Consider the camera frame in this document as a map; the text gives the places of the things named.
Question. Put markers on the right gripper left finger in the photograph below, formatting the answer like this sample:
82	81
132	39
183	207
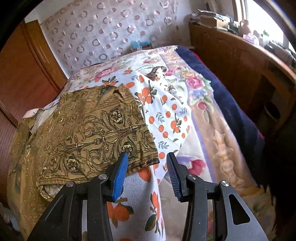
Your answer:
62	219

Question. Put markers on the brown gold patterned garment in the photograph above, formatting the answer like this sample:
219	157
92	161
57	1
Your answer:
76	141

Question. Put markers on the floral bed blanket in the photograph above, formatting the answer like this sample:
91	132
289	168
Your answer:
210	151

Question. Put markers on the orange print white sheet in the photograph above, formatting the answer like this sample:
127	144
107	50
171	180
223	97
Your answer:
160	96

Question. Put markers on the navy blue blanket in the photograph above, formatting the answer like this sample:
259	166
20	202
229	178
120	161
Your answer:
247	134

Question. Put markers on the beige pillow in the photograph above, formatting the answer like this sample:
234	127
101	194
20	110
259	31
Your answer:
30	113

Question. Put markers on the wooden low cabinet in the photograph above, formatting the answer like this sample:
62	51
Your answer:
262	85

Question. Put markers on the wooden wardrobe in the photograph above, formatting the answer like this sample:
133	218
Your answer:
30	78

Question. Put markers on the blue bag on box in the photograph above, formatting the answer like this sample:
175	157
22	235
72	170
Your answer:
137	45

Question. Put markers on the pink figurine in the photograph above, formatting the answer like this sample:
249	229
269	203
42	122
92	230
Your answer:
244	28

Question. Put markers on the circle patterned sheer curtain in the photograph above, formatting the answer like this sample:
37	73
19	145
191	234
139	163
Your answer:
83	33

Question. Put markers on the stack of papers and boxes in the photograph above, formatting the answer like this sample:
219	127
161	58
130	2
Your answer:
209	19

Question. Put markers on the window with wooden frame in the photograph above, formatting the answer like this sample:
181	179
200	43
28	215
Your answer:
251	14

